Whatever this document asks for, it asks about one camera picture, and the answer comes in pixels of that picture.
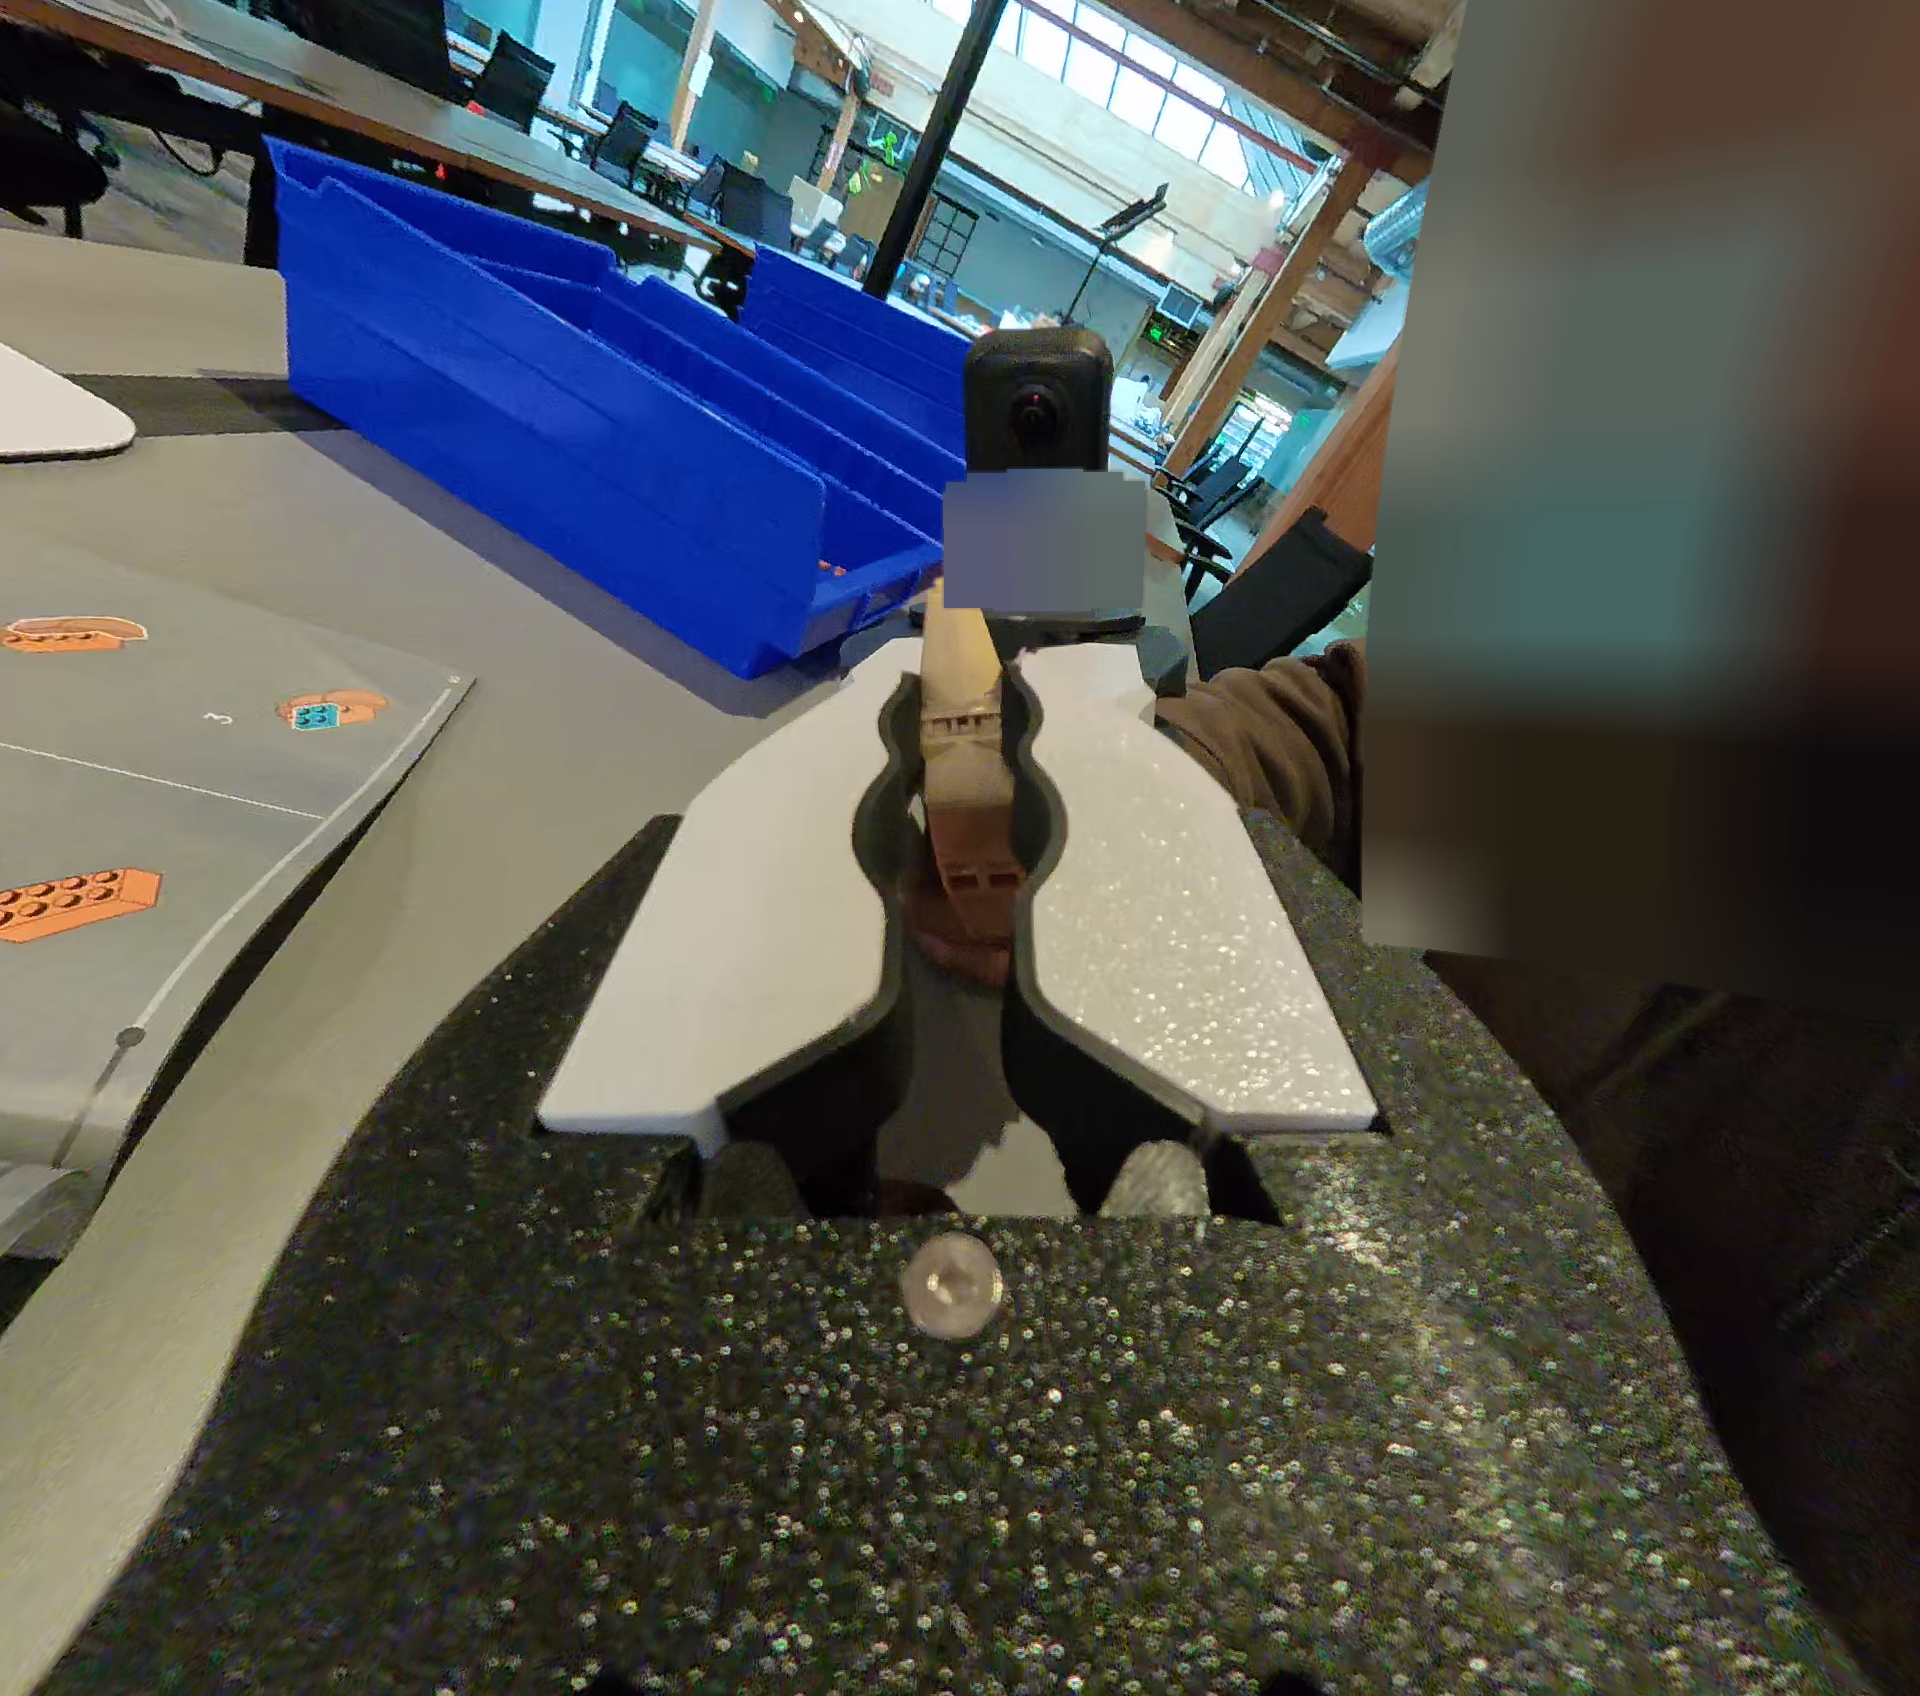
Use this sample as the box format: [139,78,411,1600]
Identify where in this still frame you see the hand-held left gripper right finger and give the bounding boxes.
[1008,660,1379,1143]

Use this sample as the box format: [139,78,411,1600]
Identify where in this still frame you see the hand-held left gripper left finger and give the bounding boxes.
[536,671,912,1157]

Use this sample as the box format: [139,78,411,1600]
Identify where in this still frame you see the brown toy brick assembly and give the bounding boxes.
[917,809,1040,948]

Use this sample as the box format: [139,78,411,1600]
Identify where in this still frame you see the person's right forearm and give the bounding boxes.
[1154,638,1370,857]

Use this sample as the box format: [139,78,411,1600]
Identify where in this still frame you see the grey desk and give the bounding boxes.
[0,225,1202,1696]

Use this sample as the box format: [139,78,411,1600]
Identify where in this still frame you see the person's right hand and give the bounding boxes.
[912,903,1017,993]

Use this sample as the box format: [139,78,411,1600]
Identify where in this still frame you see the blue plastic bin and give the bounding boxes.
[742,244,978,484]
[261,136,947,682]

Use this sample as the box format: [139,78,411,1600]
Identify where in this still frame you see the black pole stand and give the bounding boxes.
[861,0,1103,303]

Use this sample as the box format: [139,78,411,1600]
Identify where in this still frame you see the person's brown jacket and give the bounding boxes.
[1424,946,1920,1696]

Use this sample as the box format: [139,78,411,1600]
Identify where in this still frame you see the grey instruction booklet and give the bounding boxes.
[0,526,479,1263]

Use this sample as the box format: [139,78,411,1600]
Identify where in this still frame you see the long wooden table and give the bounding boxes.
[0,0,721,257]

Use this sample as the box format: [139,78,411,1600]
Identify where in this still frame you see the white monitor stand base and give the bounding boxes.
[0,341,137,466]

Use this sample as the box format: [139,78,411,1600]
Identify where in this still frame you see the wooden post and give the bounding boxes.
[1229,346,1398,588]
[1162,158,1373,476]

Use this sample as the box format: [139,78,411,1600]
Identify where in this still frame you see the silver air duct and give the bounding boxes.
[1355,179,1422,288]

